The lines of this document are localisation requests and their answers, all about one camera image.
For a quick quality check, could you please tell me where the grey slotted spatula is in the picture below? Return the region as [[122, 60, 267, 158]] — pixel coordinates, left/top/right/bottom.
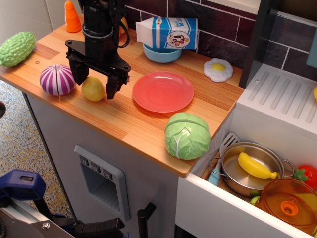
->
[[208, 132, 241, 186]]

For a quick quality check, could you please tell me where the black cabinet door handle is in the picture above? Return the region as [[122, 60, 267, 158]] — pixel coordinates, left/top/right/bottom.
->
[[137, 203, 156, 238]]

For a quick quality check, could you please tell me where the orange transparent lid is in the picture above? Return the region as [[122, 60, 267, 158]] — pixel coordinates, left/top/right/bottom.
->
[[255, 178, 317, 236]]

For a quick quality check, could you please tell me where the yellow toy potato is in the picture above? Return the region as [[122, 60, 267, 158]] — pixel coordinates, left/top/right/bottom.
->
[[81, 76, 105, 102]]

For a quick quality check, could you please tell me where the light blue bowl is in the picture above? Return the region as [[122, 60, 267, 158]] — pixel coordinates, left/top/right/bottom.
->
[[143, 44, 182, 63]]

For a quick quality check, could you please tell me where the yellow toy banana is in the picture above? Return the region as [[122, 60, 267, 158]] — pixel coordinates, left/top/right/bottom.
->
[[238, 152, 277, 179]]

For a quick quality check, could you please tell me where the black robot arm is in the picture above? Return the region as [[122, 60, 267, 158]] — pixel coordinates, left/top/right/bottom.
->
[[65, 0, 131, 99]]

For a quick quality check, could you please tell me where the red toy strawberry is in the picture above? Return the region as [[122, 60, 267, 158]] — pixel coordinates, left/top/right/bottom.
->
[[293, 165, 317, 190]]

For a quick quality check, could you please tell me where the pink plastic plate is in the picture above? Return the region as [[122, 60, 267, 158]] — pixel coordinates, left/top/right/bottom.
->
[[132, 71, 194, 113]]

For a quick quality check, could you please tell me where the toy fried egg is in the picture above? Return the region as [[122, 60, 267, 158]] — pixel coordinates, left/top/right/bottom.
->
[[204, 58, 234, 83]]

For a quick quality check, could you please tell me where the steel pot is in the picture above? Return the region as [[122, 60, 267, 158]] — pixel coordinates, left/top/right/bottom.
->
[[208, 142, 295, 197]]

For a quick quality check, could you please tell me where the white toy cabinet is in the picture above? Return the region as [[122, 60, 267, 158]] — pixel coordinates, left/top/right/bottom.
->
[[24, 95, 178, 238]]

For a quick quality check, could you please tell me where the green toy cabbage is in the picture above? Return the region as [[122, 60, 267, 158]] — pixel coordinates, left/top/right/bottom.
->
[[164, 113, 211, 160]]

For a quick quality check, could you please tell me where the yellow toy at right edge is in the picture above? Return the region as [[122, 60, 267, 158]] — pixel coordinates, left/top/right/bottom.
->
[[313, 87, 317, 102]]

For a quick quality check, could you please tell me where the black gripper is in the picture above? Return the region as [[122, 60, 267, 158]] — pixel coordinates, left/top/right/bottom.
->
[[65, 37, 131, 100]]

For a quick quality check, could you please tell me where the black clamp handle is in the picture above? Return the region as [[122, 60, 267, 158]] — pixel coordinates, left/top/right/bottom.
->
[[72, 218, 124, 238]]

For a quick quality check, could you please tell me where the blue white milk carton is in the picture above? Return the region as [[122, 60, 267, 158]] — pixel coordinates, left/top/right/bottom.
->
[[136, 17, 198, 50]]

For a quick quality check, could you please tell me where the upright orange toy carrot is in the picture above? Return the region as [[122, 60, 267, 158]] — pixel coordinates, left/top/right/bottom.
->
[[64, 0, 82, 33]]

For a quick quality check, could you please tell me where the white toy sink unit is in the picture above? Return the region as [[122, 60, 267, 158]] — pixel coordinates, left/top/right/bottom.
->
[[175, 64, 317, 238]]

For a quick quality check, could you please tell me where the grey ice dispenser panel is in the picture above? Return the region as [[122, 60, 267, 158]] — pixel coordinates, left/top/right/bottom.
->
[[74, 145, 131, 222]]

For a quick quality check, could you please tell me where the purple striped toy onion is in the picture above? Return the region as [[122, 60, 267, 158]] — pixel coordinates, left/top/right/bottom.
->
[[40, 64, 76, 96]]

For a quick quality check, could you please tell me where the green toy bitter gourd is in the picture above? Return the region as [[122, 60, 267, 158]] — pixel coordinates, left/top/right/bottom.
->
[[0, 31, 36, 67]]

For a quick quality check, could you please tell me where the blue clamp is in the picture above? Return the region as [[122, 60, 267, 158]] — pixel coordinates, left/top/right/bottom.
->
[[0, 169, 46, 202]]

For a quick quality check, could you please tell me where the metal mounting bracket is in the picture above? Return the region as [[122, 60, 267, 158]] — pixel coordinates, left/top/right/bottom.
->
[[0, 200, 72, 238]]

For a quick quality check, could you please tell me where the yellow toy corn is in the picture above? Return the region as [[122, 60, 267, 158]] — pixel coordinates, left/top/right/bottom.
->
[[120, 17, 128, 34]]

